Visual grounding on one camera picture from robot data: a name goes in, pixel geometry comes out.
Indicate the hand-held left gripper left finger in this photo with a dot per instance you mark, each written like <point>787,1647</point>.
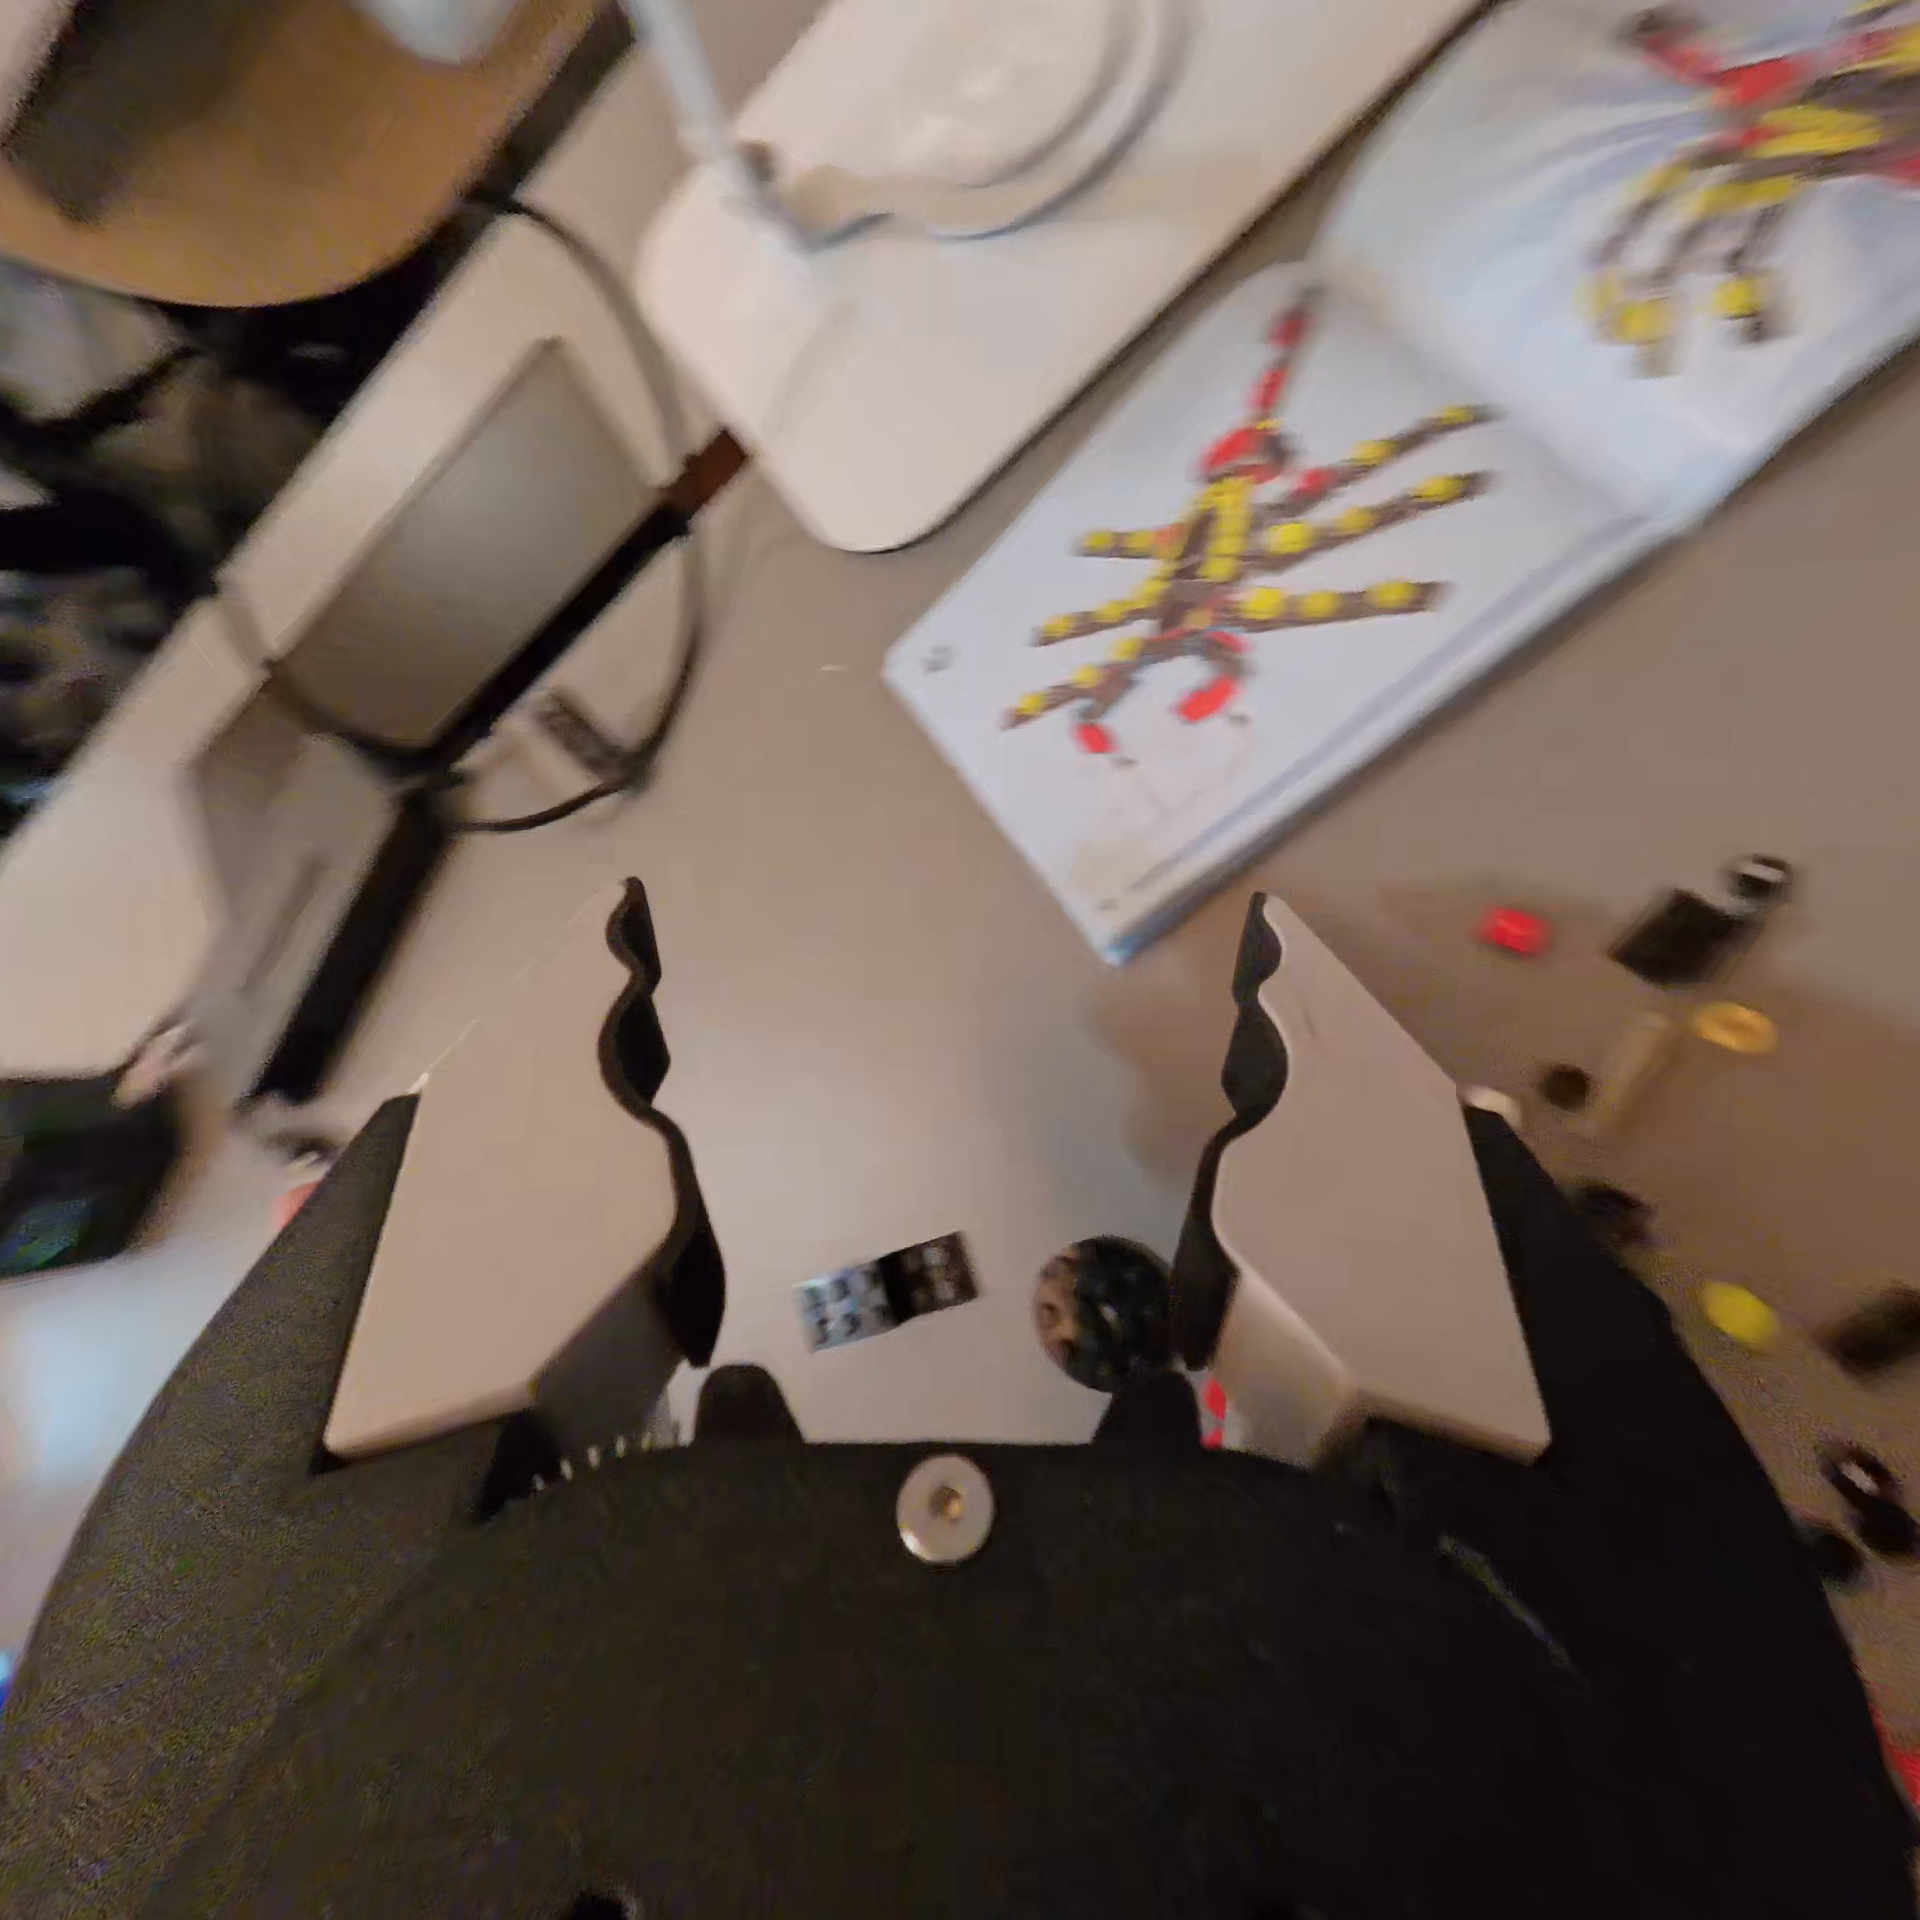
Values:
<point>511,1200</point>

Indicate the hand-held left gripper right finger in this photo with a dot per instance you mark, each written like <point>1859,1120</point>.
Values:
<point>1365,1200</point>

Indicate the round black lego piece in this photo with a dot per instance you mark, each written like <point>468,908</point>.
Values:
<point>1103,1308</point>

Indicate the black lego plate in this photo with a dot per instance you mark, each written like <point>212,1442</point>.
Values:
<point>885,1287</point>

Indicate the pile of loose lego pieces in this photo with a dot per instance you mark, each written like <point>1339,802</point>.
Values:
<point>1689,939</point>

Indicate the lego instruction booklet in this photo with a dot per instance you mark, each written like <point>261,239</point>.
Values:
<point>1351,570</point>

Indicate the black battery charger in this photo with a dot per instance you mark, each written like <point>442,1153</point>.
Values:
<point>74,1184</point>

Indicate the grey flat box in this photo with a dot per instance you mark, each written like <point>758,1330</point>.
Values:
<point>465,555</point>

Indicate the white lamp base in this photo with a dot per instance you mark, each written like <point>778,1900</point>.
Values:
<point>960,301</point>

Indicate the round wooden seat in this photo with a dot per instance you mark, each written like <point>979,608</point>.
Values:
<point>270,181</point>

